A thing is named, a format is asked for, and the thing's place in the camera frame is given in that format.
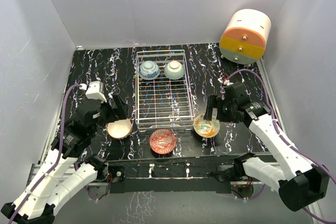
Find pastel round drawer cabinet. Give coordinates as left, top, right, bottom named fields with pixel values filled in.
left=219, top=9, right=271, bottom=65

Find blue white patterned bowl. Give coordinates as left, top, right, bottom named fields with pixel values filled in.
left=139, top=60, right=160, bottom=80

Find cream bowl leaf pattern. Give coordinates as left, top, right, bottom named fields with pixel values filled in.
left=193, top=114, right=221, bottom=138

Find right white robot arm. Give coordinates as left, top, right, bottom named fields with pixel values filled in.
left=203, top=82, right=330, bottom=211

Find red patterned bowl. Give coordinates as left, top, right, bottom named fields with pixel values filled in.
left=149, top=129, right=177, bottom=155

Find white bowl brown rim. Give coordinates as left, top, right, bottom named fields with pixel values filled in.
left=107, top=119, right=132, bottom=139

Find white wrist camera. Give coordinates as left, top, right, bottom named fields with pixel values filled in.
left=85, top=80, right=107, bottom=103
left=220, top=78, right=233, bottom=95

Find pale green bowl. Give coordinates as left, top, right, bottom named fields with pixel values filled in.
left=164, top=60, right=185, bottom=80

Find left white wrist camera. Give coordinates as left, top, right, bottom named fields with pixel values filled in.
left=85, top=80, right=107, bottom=103

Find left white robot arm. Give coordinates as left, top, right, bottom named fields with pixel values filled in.
left=1, top=94, right=128, bottom=223

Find silver wire dish rack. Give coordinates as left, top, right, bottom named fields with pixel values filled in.
left=135, top=50, right=195, bottom=132

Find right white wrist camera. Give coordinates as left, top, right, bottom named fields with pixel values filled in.
left=220, top=78, right=233, bottom=95

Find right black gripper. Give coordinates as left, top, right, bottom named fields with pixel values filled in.
left=204, top=95, right=238, bottom=123

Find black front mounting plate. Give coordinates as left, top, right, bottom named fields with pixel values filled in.
left=78, top=155, right=266, bottom=195

